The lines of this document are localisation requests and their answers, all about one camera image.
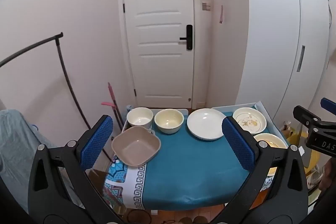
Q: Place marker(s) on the white panel door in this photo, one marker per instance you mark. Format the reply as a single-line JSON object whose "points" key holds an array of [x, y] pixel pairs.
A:
{"points": [[157, 69]]}

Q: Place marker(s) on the plain white plate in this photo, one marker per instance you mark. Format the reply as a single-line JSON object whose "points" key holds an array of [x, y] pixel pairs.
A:
{"points": [[204, 123]]}

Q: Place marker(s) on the teal patterned tablecloth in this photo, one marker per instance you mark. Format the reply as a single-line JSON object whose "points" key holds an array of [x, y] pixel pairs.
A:
{"points": [[189, 166]]}

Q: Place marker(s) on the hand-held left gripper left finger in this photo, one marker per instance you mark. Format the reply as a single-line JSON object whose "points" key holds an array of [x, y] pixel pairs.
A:
{"points": [[97, 142]]}

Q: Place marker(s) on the cream round bowl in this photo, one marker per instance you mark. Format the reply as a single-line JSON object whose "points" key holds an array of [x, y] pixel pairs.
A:
{"points": [[168, 120]]}

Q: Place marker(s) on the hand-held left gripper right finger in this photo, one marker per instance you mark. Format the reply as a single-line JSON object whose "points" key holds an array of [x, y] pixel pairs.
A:
{"points": [[237, 142]]}

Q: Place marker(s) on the pink mop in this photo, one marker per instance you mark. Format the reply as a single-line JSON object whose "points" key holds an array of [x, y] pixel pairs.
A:
{"points": [[111, 92]]}

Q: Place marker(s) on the pale blue cloth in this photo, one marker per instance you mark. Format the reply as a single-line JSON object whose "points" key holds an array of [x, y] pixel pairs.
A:
{"points": [[15, 140]]}

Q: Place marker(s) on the small pale blue board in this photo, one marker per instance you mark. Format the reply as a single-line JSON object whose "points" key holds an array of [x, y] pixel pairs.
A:
{"points": [[183, 109]]}

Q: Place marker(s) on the pink strip wall sticker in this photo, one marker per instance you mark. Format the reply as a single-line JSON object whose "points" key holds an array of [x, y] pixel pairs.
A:
{"points": [[221, 14]]}

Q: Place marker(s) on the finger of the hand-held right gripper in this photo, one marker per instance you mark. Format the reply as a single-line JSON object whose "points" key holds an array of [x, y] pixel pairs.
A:
{"points": [[302, 112], [326, 102]]}

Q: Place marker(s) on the large pale blue board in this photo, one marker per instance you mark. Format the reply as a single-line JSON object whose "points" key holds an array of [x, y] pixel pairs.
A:
{"points": [[236, 104]]}

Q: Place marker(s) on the yellow bag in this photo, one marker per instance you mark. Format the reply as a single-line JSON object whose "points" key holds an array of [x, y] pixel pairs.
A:
{"points": [[311, 161]]}

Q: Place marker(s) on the white plate with duck print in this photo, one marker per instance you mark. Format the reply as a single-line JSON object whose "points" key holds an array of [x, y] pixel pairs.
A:
{"points": [[249, 121]]}

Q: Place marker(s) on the cardboard box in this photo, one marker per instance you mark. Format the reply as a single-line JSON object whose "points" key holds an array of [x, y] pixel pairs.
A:
{"points": [[97, 176]]}

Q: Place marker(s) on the black clothes rack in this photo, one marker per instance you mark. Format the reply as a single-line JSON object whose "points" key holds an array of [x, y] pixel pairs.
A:
{"points": [[60, 35]]}

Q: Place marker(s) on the wall light switch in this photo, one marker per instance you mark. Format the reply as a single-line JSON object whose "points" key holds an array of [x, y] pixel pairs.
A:
{"points": [[206, 5]]}

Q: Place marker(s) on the pink square bowl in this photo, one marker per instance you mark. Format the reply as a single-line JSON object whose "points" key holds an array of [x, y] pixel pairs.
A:
{"points": [[131, 146]]}

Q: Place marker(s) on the cream plate with yellow rim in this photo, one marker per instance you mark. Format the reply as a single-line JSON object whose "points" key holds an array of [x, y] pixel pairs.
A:
{"points": [[270, 138]]}

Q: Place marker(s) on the white wardrobe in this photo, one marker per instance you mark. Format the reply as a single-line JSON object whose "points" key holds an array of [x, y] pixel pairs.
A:
{"points": [[275, 29]]}

